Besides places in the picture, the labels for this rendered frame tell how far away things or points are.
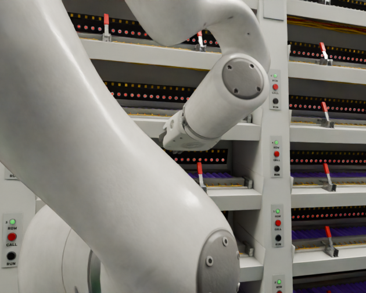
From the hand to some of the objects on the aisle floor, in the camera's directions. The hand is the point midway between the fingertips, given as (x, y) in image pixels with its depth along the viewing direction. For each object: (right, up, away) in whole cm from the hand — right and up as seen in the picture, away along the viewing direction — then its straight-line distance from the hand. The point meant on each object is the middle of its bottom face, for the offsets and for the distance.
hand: (178, 145), depth 74 cm
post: (-41, -89, +9) cm, 98 cm away
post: (+26, -90, +30) cm, 98 cm away
